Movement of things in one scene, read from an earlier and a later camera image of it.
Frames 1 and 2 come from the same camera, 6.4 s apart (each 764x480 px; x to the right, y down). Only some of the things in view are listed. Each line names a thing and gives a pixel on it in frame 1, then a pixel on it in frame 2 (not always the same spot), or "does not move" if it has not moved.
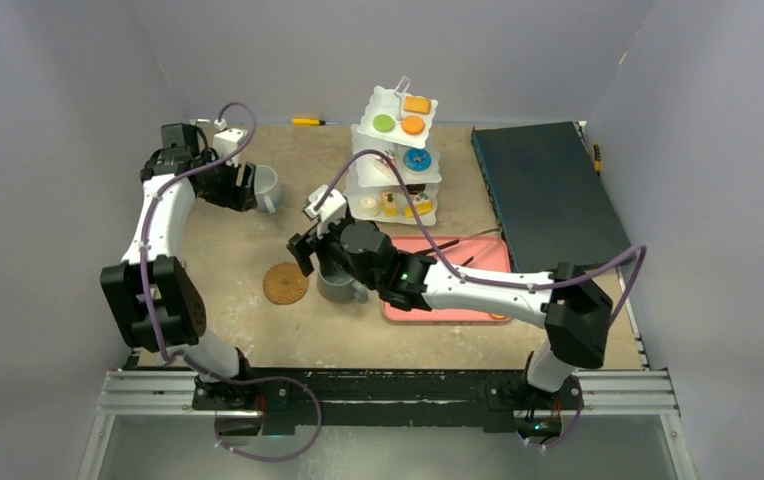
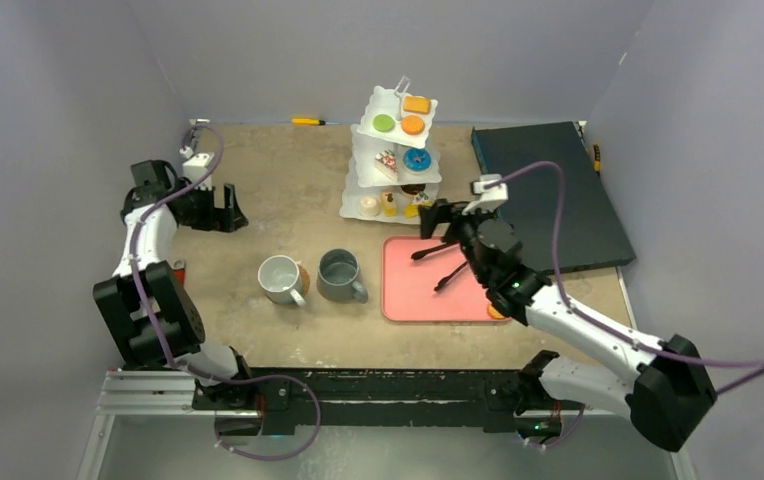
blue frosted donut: (417, 160) does not move
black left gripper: (235, 197) to (225, 219)
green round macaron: (383, 123) does not move
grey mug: (341, 289) does not move
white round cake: (368, 206) does not move
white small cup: (265, 179) to (283, 280)
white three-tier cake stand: (397, 123) does not move
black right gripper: (309, 245) to (461, 248)
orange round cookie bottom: (412, 125) does not move
